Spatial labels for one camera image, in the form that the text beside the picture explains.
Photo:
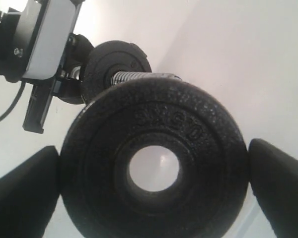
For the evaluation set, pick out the black weight plate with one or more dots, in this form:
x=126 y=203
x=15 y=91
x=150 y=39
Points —
x=153 y=158
x=107 y=59

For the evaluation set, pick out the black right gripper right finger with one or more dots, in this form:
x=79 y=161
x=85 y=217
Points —
x=274 y=181

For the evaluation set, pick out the chrome threaded dumbbell bar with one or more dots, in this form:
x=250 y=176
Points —
x=113 y=76

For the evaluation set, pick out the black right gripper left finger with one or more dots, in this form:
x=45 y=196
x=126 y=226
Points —
x=28 y=195

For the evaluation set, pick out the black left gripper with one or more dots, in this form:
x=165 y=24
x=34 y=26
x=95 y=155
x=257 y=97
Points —
x=76 y=52

